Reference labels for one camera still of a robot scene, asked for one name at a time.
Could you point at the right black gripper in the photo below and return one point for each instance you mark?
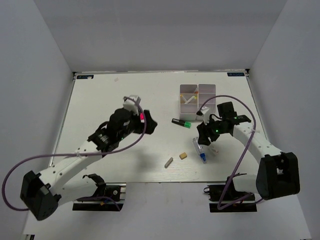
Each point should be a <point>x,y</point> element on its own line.
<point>204,130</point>

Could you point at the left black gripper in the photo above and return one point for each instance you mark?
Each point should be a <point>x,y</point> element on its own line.
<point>150,123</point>

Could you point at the pink black highlighter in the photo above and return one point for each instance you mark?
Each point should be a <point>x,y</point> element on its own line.
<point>142,119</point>

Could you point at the clear blue glue bottle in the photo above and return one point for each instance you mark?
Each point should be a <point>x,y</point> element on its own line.
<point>199,149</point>

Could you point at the pale yellow white marker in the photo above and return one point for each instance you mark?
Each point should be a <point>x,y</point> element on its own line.
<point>190,99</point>

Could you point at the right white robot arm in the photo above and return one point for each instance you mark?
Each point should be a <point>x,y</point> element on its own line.
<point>278,171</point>

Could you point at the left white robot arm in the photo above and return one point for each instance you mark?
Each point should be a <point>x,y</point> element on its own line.
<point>45,191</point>

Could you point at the white boxed eraser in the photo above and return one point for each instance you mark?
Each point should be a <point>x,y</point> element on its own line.
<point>213,151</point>

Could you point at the green black highlighter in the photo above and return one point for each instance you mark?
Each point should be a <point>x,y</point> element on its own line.
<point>181,123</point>

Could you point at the left white compartment container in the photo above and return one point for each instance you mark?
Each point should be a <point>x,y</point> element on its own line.
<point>187,112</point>

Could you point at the tan eraser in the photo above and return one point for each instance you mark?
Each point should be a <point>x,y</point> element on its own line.
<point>183,156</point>

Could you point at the grey eraser stick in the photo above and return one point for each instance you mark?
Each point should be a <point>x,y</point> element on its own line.
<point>168,162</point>

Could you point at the right blue table label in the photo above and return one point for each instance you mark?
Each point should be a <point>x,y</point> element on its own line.
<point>235,74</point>

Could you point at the blue table label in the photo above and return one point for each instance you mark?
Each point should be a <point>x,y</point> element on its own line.
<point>235,74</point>
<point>85,77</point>

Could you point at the left blue table label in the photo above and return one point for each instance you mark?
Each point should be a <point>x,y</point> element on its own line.
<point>85,77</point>

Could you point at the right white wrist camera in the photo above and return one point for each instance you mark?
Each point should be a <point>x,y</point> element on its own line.
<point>204,114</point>

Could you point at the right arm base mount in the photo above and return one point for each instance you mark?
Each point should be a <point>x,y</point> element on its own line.
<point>214,192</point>

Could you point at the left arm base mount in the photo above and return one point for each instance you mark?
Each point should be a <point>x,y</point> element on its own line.
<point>108,197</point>

